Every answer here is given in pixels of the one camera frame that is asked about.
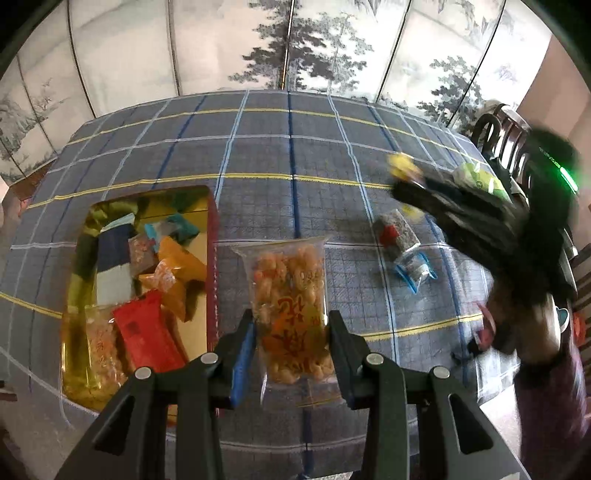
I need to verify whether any person's right forearm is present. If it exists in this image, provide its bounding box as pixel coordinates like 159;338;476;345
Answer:
513;295;591;464

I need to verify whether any painted folding screen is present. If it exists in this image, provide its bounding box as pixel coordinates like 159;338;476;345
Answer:
0;0;555;185

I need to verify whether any person's right hand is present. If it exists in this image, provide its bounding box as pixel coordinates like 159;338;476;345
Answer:
475;293;520;358

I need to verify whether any small yellow snack packet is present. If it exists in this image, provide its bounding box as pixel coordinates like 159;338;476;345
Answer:
387;154;424;182

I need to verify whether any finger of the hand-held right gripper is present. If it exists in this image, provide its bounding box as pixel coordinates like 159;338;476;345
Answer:
422;176;529;220
392;182;509;265

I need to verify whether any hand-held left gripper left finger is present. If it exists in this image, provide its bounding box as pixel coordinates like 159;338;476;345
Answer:
55;309;257;480

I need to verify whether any navy and white snack packet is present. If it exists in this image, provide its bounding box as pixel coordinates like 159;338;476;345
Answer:
93;224;136;306

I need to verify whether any clear snack packet blue edge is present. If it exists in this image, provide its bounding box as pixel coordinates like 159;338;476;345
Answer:
394;250;438;295

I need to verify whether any dark wooden chair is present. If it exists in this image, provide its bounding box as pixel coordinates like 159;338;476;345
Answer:
470;112;505;155
495;105;533;185

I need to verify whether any dark snack packet red label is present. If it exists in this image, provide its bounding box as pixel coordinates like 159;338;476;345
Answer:
373;209;422;260

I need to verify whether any orange snack packet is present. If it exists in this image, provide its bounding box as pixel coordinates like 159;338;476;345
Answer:
156;236;208;283
137;271;189;322

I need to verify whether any small brown snack packet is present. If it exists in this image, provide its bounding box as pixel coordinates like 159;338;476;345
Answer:
128;233;160;274

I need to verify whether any gold tray with red rim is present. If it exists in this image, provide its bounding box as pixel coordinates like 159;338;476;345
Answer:
61;185;221;425

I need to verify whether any teal snack packet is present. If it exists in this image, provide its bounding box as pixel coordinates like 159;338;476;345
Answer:
144;213;200;246

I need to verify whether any clear bag of orange puffs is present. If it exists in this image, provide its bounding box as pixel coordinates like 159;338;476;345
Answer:
231;235;338;408
84;308;131;391

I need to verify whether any green snack packet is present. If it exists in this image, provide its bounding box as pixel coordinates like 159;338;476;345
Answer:
85;200;139;233

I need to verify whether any green snack bag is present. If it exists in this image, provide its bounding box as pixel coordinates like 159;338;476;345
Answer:
451;162;514;205

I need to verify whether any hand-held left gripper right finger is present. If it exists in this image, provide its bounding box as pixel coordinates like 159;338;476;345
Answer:
328;310;532;480

